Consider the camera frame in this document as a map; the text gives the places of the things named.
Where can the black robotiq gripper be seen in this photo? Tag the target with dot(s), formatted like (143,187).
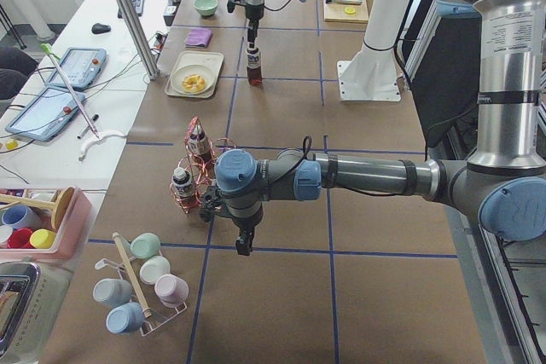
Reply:
(246,224)

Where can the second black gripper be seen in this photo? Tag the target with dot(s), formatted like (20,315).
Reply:
(253,14)

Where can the tea bottle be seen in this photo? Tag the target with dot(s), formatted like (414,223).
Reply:
(254,74)
(183,182)
(199,144)

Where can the grey robot arm blue cap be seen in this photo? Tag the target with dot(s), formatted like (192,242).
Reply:
(501,186)

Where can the cream tray with bear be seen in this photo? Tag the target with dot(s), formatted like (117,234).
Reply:
(212,60)

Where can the mint green bowl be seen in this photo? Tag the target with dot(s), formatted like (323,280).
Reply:
(206,8)

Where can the purple folded cloth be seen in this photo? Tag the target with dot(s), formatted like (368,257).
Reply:
(198,37)

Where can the glazed twisted donut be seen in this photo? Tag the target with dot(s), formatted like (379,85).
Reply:
(194,83)

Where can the steel muddler black tip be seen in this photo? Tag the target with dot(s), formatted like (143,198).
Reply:
(346,2)

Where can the cream round plate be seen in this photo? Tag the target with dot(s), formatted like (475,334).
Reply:
(181,73)

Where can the wooden cutting board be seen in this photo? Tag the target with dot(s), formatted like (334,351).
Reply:
(335,13)

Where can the white mug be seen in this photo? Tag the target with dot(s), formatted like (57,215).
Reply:
(153,269)

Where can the mint green mug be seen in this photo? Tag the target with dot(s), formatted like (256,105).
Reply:
(145,245)

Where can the grey blue mug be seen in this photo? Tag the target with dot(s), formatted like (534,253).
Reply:
(112,292)

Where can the light blue mug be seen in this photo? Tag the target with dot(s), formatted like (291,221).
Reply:
(125,318)

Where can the black computer mouse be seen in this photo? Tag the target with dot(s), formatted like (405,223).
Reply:
(99,28)

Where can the teach pendant far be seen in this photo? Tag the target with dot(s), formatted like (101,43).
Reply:
(82,65)

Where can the teach pendant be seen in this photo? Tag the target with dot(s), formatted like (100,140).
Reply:
(45,116)
(82,65)

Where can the pink box with cups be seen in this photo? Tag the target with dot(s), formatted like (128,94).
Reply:
(65,218)

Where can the teach pendant near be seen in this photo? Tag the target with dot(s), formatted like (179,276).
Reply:
(45,116)

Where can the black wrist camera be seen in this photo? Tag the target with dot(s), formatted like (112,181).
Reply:
(232,4)
(211,204)

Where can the copper wire bottle rack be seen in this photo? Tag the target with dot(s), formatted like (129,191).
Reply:
(203,174)

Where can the white wire mug rack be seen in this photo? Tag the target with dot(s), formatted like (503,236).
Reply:
(157,316)

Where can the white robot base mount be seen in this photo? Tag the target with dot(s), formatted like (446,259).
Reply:
(371,74)

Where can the aluminium frame post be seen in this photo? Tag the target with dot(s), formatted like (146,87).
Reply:
(139,39)

